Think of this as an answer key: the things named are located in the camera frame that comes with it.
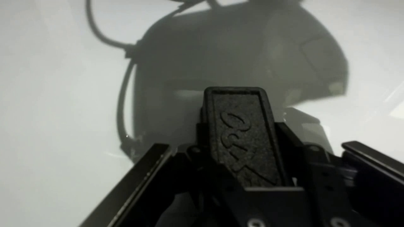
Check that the large grey whiteboard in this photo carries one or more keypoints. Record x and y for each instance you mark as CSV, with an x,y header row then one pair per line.
x,y
54,105

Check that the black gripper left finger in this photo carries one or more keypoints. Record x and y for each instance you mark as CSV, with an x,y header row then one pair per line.
x,y
134,184

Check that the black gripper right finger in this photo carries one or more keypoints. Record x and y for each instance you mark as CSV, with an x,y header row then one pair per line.
x,y
357,189

